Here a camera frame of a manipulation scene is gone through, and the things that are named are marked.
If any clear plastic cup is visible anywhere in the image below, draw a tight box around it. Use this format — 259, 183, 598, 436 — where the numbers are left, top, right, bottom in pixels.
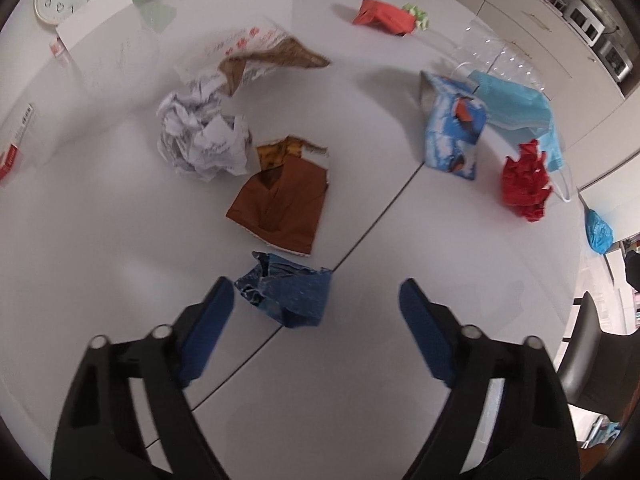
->
450, 17, 551, 101

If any silver microwave oven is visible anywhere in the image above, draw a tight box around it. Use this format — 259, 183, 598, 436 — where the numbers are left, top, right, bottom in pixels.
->
595, 35, 633, 83

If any white printed paper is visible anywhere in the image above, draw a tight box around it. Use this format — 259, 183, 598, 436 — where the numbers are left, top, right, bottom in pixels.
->
156, 72, 252, 183

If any long red and white box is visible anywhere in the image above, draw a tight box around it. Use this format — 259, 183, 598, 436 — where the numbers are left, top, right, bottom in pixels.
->
0, 102, 38, 183

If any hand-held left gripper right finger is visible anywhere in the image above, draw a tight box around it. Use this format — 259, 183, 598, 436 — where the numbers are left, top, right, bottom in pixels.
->
398, 278, 581, 480

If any blue face mask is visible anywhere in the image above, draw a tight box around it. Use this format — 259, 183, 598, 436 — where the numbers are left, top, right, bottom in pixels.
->
467, 70, 576, 203

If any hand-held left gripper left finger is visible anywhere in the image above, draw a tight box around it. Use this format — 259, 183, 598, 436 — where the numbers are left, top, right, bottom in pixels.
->
50, 276, 236, 480

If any brown paper bag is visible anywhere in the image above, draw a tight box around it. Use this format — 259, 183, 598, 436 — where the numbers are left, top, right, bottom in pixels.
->
226, 135, 331, 256

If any dark grey chair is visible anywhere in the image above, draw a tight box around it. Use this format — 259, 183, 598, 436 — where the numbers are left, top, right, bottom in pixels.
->
557, 290, 640, 421

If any clear plastic bag with print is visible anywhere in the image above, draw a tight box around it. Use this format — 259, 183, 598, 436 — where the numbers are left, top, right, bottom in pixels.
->
174, 16, 332, 98

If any blue and white snack packet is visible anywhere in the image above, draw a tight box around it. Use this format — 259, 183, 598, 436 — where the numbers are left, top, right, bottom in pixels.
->
419, 71, 488, 181

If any dark blue wrapper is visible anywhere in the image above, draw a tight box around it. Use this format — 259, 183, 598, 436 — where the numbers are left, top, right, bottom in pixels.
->
235, 251, 333, 329

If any white microwave oven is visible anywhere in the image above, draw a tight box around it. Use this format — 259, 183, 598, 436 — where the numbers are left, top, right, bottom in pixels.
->
565, 0, 608, 43

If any white card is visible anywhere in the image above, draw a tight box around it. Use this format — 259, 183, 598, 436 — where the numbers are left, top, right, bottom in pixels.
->
55, 0, 138, 56

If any red paper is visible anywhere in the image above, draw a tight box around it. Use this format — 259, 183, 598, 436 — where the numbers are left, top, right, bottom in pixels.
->
501, 139, 553, 223

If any blue plastic bag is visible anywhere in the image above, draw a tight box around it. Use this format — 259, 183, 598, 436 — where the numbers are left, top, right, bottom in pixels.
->
585, 207, 615, 255

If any red-orange packet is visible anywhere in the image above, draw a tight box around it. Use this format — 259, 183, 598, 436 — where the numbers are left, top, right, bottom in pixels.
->
351, 0, 416, 37

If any green and white wrapper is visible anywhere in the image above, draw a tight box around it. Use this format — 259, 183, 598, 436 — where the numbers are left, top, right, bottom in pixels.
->
402, 2, 432, 33

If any beige drawer cabinet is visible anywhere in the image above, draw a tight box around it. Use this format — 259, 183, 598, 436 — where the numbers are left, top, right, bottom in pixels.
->
475, 0, 640, 186

